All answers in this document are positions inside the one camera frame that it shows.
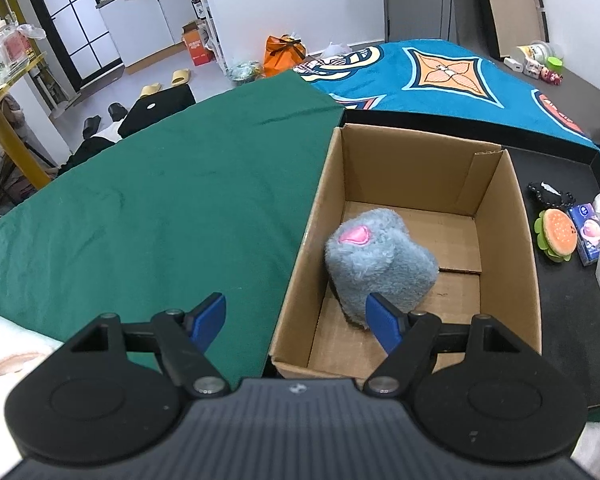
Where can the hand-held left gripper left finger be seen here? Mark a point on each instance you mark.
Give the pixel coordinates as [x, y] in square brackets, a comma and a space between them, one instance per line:
[207, 317]

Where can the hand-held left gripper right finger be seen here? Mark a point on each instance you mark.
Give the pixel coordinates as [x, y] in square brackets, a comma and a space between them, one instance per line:
[382, 321]

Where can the grey plush toy pink patch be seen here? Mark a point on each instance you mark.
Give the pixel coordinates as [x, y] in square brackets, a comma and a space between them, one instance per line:
[380, 265]

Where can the brown cardboard box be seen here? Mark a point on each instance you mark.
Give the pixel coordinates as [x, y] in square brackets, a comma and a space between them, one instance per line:
[505, 240]

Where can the black tray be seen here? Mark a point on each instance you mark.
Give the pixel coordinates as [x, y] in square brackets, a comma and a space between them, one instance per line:
[560, 335]

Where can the blue tissue packet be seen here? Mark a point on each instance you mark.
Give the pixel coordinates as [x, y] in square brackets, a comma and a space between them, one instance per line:
[587, 235]

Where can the green cloth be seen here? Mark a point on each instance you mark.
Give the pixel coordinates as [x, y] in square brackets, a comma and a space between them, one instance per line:
[170, 200]

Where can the burger plush toy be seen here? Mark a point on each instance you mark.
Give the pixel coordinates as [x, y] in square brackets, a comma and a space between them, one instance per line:
[557, 235]

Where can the white pink quilt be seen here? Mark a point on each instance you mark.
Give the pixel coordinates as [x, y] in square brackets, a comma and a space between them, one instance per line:
[5, 345]

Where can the black laptop bag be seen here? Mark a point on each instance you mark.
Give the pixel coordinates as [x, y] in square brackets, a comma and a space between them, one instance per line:
[155, 107]

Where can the black slipper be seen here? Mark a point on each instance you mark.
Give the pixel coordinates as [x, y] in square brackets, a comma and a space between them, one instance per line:
[91, 126]
[117, 111]

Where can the yellow slipper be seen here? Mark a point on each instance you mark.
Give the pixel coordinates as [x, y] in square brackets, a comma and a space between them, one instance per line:
[151, 91]
[181, 77]

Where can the blue printed blanket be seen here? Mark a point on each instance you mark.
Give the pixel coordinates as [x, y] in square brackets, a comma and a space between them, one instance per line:
[480, 75]

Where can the orange cardboard box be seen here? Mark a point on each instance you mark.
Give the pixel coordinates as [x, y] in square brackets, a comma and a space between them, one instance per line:
[197, 45]

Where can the orange paper bag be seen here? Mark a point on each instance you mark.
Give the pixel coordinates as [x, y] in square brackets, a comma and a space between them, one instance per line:
[282, 55]

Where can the white plastic bag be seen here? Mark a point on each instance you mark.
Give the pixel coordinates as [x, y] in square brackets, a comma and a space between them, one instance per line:
[337, 49]

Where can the yellow table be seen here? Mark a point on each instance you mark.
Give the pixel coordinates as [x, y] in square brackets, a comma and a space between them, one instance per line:
[10, 125]

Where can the white charger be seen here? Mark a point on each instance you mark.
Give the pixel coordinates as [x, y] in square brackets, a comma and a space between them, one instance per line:
[513, 64]

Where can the red toy figures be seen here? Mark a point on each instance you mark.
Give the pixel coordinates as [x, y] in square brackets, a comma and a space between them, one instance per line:
[551, 76]

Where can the white kitchen cabinet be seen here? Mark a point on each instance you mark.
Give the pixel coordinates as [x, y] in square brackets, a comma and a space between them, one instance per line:
[150, 15]

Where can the clear plastic container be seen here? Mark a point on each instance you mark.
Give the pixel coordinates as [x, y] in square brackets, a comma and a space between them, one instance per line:
[537, 52]

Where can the green cup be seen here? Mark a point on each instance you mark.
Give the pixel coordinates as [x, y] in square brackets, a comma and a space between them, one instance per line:
[555, 62]

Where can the black framed sliding door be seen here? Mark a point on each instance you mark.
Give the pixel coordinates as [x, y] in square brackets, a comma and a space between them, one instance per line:
[72, 25]

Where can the glass jar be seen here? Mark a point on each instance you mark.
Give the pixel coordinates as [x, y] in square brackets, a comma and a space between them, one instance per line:
[7, 47]

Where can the wooden board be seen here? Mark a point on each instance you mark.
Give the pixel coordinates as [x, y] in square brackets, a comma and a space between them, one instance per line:
[510, 0]

